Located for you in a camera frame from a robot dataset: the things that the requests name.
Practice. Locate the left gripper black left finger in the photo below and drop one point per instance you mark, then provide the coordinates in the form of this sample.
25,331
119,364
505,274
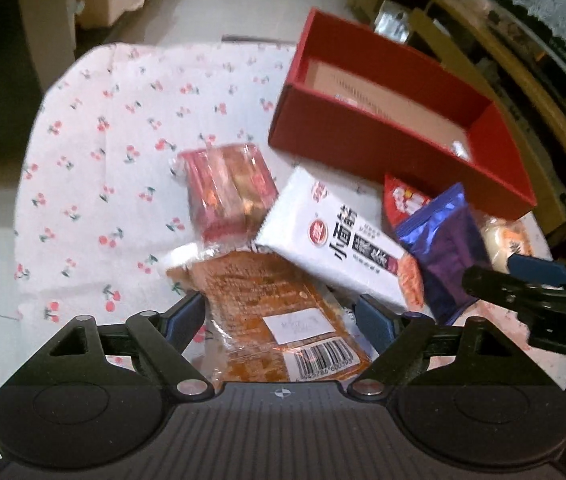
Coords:
153,341

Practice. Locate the orange spicy snack packet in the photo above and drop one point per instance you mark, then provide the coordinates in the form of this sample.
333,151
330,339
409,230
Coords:
267,320

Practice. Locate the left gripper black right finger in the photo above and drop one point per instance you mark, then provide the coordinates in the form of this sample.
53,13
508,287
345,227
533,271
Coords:
413,350

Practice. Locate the purple blue snack packet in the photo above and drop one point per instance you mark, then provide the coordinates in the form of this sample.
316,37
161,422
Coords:
444,238

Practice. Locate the red popcorn snack packet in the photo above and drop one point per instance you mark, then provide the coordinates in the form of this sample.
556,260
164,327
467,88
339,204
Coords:
401,201

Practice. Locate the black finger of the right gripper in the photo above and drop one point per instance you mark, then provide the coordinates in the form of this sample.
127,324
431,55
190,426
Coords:
536,271
542,310

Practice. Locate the red transparent cake packet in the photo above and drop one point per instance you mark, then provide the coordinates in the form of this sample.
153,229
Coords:
230,191

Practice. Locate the white cherry print tablecloth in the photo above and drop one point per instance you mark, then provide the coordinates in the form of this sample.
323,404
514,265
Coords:
97,205

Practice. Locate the red cardboard box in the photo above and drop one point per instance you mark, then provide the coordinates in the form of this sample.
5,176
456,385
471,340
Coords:
365,105

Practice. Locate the silver foil bag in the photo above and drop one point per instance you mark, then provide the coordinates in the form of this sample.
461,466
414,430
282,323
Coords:
392,22

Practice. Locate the clear white bun packet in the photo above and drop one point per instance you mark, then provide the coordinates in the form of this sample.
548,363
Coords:
503,239

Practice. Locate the wooden tv cabinet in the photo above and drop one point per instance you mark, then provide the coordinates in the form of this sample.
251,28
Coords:
498,53

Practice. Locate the white noodle snack packet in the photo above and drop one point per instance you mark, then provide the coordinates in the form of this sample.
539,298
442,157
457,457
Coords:
312,227

